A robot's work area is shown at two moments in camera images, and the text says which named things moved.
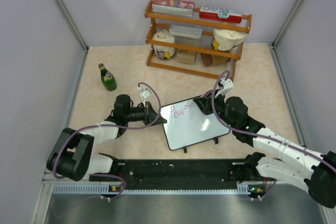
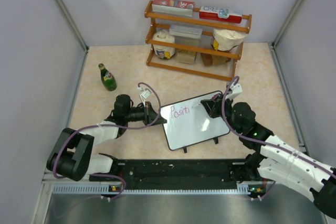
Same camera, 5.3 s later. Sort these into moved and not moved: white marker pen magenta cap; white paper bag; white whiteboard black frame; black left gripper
Moved: white marker pen magenta cap
Not moved: black left gripper; white paper bag; white whiteboard black frame
